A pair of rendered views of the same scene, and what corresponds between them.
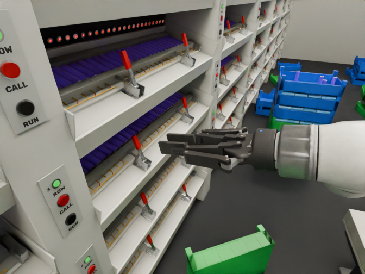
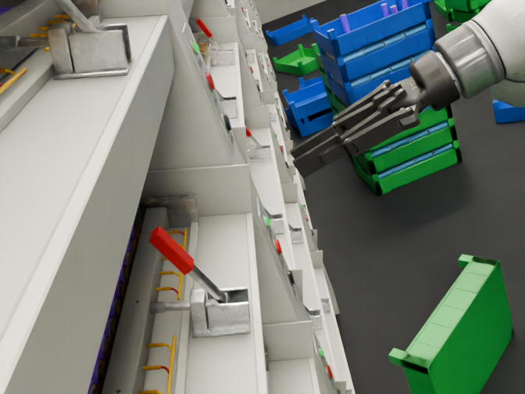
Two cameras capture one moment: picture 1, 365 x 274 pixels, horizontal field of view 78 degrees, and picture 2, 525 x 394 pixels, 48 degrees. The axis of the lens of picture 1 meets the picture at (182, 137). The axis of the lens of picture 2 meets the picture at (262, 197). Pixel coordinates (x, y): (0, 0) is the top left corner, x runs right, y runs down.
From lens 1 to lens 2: 0.46 m
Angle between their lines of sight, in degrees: 18
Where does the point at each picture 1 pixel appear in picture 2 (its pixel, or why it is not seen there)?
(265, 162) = (446, 88)
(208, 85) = (251, 91)
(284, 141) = (452, 51)
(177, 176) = (298, 260)
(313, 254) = not seen: outside the picture
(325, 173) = (510, 56)
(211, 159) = (387, 123)
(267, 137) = (430, 61)
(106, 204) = not seen: hidden behind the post
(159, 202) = (308, 302)
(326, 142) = (491, 26)
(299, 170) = (485, 73)
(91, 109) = not seen: hidden behind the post
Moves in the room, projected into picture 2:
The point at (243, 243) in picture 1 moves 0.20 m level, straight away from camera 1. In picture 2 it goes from (460, 291) to (426, 238)
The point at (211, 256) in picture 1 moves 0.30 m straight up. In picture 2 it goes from (433, 334) to (394, 197)
